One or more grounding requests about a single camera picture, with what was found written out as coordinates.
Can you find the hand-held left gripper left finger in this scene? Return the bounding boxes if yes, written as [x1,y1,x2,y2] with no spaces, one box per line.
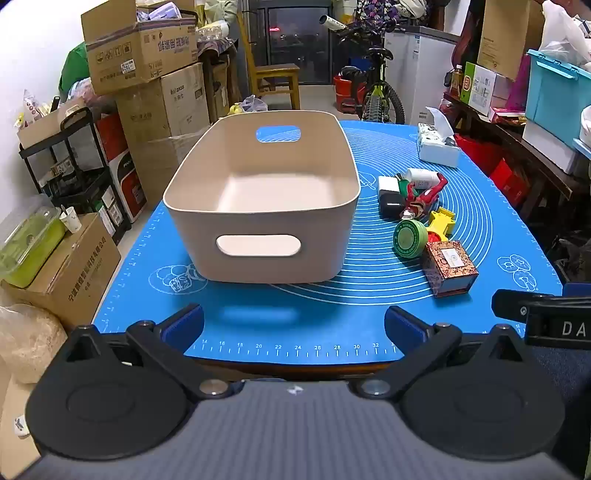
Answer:
[68,303,233,400]

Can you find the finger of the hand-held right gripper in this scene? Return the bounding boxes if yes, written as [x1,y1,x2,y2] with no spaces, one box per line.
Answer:
[491,289,531,320]

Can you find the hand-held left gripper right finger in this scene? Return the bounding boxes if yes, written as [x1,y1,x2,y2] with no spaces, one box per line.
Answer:
[348,305,525,400]

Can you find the brown patterned paper box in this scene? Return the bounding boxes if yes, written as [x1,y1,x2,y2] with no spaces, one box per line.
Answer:
[422,239,479,297]

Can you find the green round tin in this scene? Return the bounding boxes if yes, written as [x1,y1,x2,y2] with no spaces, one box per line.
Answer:
[393,219,430,257]

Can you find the yellow toy launcher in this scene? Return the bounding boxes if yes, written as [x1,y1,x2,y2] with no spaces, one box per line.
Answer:
[427,207,457,243]

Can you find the beige plastic storage bin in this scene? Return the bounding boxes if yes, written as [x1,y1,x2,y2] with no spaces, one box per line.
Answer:
[163,110,361,285]

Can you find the red toy figurine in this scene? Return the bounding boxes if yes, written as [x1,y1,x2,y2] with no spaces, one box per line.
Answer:
[398,174,449,219]

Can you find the blue silicone baking mat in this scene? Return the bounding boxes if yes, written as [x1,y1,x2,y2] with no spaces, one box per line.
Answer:
[92,119,567,366]

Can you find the black earbud case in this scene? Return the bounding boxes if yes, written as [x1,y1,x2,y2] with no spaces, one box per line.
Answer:
[379,192,407,218]

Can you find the low brown cardboard box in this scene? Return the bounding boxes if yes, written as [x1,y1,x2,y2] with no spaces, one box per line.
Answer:
[0,212,122,331]

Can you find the small white bottle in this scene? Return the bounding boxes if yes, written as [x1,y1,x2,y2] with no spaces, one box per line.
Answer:
[405,168,440,190]

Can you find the white paper cup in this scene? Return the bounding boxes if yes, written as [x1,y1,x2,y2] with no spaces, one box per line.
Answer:
[59,205,83,234]

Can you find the clear bag of grain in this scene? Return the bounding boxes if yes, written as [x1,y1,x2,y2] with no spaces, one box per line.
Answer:
[0,302,69,385]

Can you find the red and white appliance box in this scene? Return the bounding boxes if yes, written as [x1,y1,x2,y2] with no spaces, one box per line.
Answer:
[94,113,148,225]

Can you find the dark wooden side table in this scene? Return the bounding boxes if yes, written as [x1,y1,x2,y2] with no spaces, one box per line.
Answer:
[442,91,591,223]

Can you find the white patterned tissue box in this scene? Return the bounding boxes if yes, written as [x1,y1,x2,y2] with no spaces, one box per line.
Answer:
[416,106,461,168]

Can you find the green lidded food container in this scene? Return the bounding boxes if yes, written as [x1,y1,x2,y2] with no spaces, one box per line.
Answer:
[0,205,68,288]

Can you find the black utility cart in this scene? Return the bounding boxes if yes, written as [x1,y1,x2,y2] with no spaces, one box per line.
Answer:
[19,106,128,246]

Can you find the teal plastic storage crate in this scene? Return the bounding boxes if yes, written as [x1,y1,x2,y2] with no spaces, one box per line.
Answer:
[525,49,591,137]

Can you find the green and white carton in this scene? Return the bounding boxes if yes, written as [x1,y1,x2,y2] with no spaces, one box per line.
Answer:
[460,61,498,116]

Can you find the tall printed cardboard box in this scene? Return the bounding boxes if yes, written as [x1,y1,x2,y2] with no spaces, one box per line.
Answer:
[115,62,211,140]

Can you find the green and black bicycle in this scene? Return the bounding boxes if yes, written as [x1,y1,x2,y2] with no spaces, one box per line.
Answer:
[320,14,406,125]

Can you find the grey plastic bag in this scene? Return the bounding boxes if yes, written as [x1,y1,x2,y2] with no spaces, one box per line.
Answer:
[239,94,269,113]

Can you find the red bucket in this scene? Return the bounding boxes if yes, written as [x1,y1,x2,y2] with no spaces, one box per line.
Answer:
[333,66,370,114]

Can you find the beige box on cart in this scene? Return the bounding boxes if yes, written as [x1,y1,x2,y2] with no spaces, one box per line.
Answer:
[17,96,89,150]

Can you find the white chest freezer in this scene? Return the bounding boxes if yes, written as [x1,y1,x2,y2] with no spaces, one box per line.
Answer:
[383,25,463,127]

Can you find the wooden chair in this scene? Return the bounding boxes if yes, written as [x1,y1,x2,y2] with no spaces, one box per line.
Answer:
[237,9,302,110]

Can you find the plain brown cardboard box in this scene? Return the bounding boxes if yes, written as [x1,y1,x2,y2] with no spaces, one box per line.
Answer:
[476,0,546,82]

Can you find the open cardboard box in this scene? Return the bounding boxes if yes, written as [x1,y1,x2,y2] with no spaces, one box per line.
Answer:
[81,0,199,97]

